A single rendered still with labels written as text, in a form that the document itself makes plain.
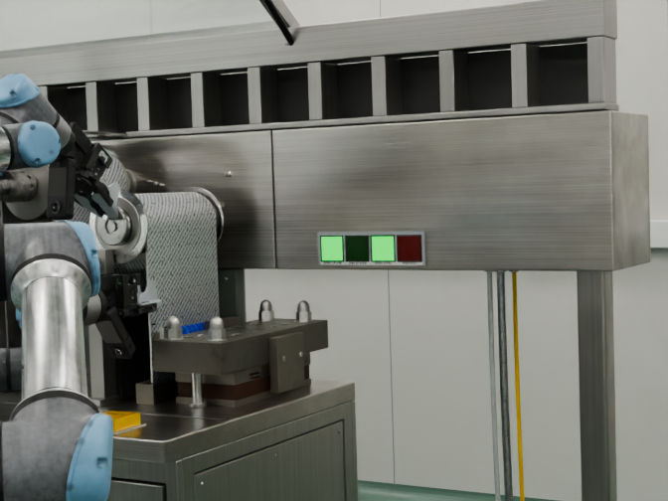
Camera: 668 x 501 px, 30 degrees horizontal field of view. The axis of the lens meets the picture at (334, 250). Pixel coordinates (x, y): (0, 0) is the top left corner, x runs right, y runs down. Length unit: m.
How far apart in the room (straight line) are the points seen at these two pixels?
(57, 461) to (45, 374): 0.16
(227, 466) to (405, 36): 0.92
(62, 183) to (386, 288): 3.00
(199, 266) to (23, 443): 1.12
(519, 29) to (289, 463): 0.95
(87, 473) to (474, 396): 3.63
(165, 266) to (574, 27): 0.92
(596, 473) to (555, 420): 2.36
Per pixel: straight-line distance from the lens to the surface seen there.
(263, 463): 2.38
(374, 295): 5.22
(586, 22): 2.40
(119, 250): 2.50
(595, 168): 2.38
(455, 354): 5.09
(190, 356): 2.38
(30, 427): 1.58
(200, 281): 2.62
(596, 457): 2.61
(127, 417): 2.24
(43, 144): 2.12
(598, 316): 2.56
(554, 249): 2.41
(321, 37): 2.64
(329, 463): 2.60
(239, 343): 2.39
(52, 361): 1.69
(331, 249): 2.61
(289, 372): 2.51
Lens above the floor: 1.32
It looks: 3 degrees down
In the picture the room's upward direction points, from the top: 2 degrees counter-clockwise
